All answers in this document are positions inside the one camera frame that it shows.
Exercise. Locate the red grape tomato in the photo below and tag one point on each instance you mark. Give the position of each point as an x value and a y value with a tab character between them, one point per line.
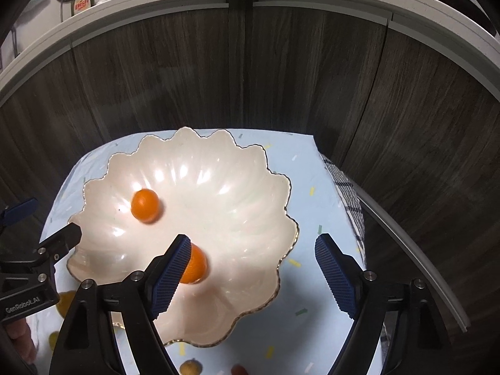
238	371

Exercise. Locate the brown longan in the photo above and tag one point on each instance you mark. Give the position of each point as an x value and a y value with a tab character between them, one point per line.
191	368

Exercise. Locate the large orange mandarin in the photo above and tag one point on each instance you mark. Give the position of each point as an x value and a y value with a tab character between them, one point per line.
195	263

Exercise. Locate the light blue patterned tablecloth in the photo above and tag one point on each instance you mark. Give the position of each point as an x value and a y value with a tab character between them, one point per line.
308	211

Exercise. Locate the small orange mandarin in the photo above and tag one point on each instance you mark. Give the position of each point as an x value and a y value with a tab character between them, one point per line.
144	205

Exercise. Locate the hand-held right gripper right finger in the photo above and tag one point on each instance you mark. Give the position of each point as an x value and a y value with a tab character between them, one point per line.
334	277

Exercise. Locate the grey trim strip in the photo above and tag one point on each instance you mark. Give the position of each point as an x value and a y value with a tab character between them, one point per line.
422	258

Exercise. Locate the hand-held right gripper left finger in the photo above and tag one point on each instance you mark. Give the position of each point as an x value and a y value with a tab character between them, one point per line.
172	277

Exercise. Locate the white scalloped ceramic bowl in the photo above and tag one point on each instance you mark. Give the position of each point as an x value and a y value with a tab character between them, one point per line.
226	211

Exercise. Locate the person's left hand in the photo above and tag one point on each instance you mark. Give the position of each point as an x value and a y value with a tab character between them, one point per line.
19	336

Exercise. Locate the dark wood cabinet door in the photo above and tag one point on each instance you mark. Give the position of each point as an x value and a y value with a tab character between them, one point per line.
429	144
31	132
164	78
312	78

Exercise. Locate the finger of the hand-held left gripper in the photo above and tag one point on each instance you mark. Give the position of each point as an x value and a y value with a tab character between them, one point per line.
64	236
21	209

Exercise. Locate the black white checkered cloth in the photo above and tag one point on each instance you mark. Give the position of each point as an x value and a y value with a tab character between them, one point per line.
349	199

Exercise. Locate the yellow-orange citrus with stem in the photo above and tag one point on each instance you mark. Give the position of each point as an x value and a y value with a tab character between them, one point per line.
66	304

